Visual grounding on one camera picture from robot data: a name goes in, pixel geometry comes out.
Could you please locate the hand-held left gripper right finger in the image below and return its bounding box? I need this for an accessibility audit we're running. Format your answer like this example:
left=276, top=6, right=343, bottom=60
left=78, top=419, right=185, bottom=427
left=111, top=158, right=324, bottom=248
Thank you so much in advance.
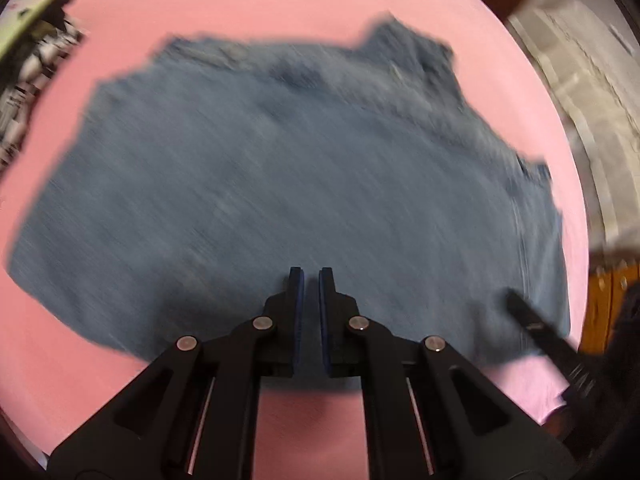
left=318, top=266, right=581, bottom=480

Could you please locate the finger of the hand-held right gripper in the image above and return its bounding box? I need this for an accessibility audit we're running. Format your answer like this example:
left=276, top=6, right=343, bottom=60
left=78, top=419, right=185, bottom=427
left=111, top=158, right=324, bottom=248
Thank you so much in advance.
left=505, top=287, right=601, bottom=401

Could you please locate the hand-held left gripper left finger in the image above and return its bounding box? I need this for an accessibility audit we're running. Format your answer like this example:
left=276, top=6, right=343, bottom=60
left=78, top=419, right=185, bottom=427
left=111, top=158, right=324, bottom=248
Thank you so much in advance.
left=47, top=266, right=306, bottom=480

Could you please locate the blue denim jacket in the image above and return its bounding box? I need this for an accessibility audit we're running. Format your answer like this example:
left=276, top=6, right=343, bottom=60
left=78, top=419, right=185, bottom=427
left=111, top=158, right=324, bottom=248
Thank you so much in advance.
left=7, top=17, right=573, bottom=366

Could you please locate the wooden drawer cabinet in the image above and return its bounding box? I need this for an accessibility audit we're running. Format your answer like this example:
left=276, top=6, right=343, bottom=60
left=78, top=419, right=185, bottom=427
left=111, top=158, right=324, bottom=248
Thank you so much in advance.
left=582, top=260, right=640, bottom=353

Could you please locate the white lace-covered furniture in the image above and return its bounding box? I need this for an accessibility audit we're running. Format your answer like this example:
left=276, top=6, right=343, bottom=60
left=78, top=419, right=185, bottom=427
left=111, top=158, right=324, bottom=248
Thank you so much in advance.
left=507, top=0, right=640, bottom=256

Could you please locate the pink bed blanket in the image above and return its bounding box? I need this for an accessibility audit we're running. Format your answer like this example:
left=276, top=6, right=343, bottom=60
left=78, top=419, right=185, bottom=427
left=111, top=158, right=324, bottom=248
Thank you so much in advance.
left=0, top=0, right=591, bottom=480

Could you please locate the black white printed garment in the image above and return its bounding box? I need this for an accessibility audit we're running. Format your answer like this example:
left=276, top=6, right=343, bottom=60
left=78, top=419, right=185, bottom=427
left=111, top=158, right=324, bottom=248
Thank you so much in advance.
left=0, top=15, right=86, bottom=171

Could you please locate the white printed pillow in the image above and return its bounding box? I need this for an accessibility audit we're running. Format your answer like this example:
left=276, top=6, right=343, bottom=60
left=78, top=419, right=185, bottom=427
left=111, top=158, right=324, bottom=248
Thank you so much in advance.
left=0, top=0, right=48, bottom=36

